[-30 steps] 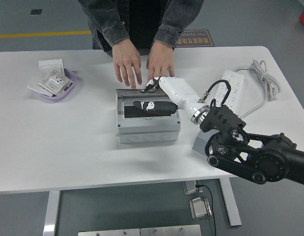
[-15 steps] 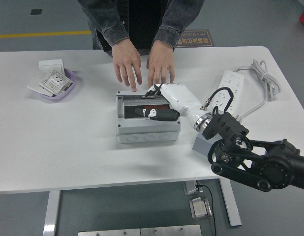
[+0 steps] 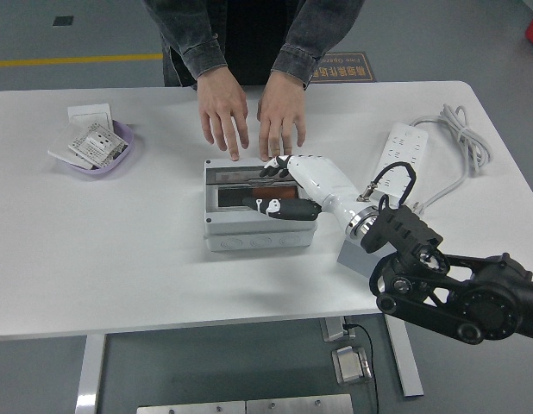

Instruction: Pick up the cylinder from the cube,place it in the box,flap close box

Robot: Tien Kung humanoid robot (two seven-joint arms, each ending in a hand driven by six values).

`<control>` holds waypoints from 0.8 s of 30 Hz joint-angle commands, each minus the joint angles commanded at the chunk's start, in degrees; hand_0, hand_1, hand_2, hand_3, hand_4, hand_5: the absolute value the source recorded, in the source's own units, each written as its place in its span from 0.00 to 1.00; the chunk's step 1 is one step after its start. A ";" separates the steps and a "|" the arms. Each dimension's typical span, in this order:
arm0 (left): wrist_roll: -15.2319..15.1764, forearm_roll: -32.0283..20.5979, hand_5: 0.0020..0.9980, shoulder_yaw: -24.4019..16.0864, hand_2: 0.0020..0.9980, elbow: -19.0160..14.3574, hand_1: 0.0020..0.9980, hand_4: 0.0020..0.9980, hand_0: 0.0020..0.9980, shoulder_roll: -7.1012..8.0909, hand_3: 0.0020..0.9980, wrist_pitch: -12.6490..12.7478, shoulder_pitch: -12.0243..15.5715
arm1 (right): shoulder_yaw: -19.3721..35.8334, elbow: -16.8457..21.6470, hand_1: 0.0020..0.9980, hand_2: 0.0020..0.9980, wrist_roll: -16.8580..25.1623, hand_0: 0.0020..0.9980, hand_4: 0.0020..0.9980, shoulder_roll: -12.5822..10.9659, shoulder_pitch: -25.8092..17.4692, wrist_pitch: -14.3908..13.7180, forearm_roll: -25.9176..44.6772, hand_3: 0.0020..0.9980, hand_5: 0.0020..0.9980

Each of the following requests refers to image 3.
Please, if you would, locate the person's left hand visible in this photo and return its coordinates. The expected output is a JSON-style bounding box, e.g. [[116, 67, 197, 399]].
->
[[256, 71, 307, 163]]

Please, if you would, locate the person's right hand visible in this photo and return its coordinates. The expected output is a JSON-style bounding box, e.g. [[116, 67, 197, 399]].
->
[[197, 71, 250, 163]]

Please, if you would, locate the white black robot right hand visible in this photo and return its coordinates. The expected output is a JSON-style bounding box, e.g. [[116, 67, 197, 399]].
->
[[242, 153, 373, 236]]

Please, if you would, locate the grey electrical box with lid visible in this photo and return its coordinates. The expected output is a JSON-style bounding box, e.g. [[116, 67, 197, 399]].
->
[[202, 157, 318, 254]]

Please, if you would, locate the grey cube with round hole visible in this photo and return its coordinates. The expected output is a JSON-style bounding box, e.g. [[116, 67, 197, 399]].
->
[[336, 237, 382, 279]]

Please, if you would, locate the metal box under table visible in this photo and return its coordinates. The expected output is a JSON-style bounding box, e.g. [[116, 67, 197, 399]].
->
[[331, 345, 373, 385]]

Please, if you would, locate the person torso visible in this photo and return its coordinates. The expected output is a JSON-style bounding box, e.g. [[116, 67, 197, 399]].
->
[[160, 0, 332, 87]]

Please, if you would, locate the brown floor sign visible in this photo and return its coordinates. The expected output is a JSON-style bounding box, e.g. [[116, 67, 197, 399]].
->
[[309, 52, 375, 84]]

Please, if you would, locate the white power strip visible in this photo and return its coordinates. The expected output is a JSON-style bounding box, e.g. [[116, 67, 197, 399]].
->
[[373, 122, 430, 204]]

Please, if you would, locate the purple plastic tray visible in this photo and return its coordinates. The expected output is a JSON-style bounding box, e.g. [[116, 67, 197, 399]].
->
[[54, 119, 135, 177]]

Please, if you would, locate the socket panel with printed film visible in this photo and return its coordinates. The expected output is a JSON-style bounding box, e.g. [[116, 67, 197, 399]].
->
[[67, 122, 129, 170]]

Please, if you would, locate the yellow floor tape line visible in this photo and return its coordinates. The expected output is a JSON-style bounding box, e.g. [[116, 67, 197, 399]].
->
[[0, 52, 164, 69]]

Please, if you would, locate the flat white cover plate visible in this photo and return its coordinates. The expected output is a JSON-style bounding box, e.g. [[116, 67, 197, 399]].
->
[[47, 122, 91, 170]]

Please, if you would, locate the white table leg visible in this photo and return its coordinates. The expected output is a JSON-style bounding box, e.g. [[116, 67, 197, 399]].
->
[[74, 334, 108, 414], [383, 314, 425, 398]]

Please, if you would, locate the white wall switch panel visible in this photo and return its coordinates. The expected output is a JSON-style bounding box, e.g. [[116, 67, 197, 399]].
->
[[67, 103, 115, 130]]

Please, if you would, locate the metal bracket under table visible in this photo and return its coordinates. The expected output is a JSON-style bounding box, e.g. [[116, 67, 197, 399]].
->
[[320, 316, 357, 343]]

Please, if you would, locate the white power cord with plug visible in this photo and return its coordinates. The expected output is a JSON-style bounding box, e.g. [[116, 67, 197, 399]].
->
[[411, 103, 494, 215]]

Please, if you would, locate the black cable under table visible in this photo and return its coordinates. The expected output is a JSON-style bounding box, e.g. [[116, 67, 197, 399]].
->
[[343, 323, 379, 414]]

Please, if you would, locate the metal base plate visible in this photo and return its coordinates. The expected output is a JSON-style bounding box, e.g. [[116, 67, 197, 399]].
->
[[136, 400, 247, 414], [245, 393, 354, 414]]

